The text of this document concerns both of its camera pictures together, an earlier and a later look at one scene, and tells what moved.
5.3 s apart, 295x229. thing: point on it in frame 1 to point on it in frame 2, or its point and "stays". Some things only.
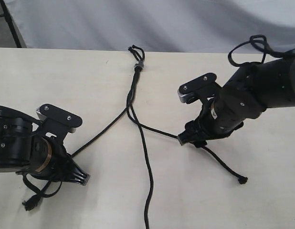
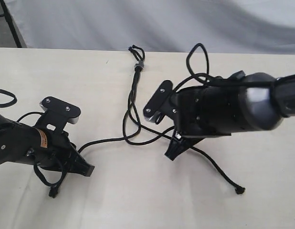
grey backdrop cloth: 215,26 stays
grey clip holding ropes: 140,63 stays
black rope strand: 241,179 to 139,58
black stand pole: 6,15 stays
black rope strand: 139,56 to 131,124
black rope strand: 140,58 to 53,186
